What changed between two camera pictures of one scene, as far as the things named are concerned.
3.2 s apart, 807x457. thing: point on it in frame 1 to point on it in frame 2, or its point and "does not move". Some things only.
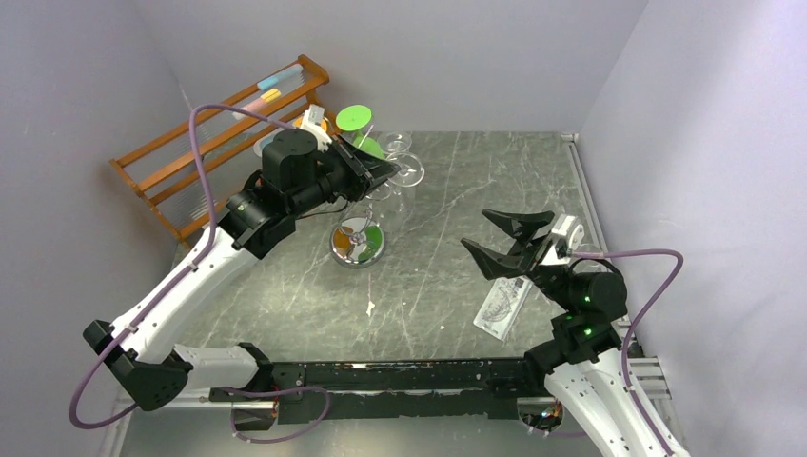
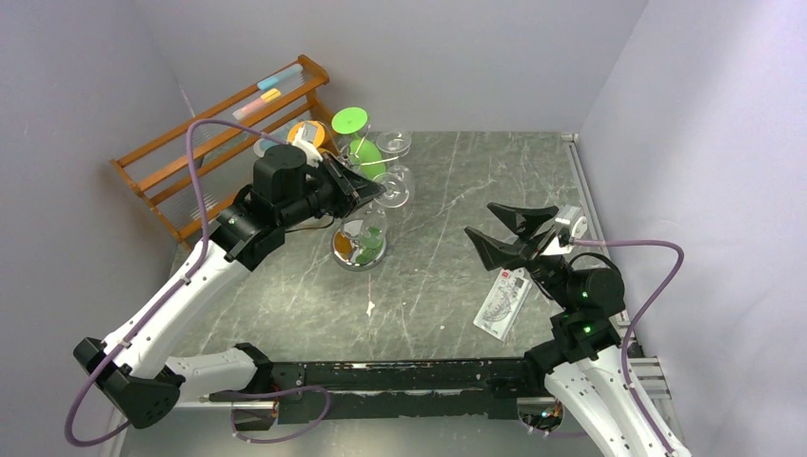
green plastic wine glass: [353, 118] does not move
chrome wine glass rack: [357, 241] does not move
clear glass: [401, 198] to [394, 188]
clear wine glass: [395, 142] does not move
